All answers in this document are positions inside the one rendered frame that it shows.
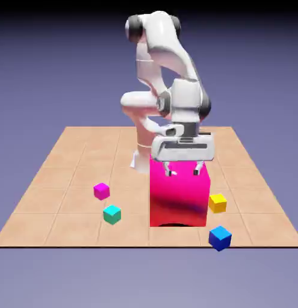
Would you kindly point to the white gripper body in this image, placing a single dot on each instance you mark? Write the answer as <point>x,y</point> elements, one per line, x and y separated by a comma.
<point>184,150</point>

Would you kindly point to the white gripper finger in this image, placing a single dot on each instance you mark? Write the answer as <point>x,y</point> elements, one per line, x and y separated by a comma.
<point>167,169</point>
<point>198,168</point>

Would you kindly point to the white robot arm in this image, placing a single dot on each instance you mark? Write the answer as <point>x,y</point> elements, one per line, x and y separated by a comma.
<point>163,48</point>

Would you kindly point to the small yellow cube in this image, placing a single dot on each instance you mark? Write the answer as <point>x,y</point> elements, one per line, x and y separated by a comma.
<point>217,203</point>

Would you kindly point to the small magenta cube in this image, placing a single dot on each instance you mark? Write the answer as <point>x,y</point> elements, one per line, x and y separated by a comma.
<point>101,191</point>

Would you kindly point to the small teal cube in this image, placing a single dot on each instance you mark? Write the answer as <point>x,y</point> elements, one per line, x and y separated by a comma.
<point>112,214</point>

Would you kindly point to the small blue cube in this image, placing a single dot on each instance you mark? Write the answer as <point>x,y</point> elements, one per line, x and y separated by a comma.
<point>220,238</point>

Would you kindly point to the large pink box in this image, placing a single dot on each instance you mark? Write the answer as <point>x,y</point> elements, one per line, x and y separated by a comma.
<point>178,195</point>

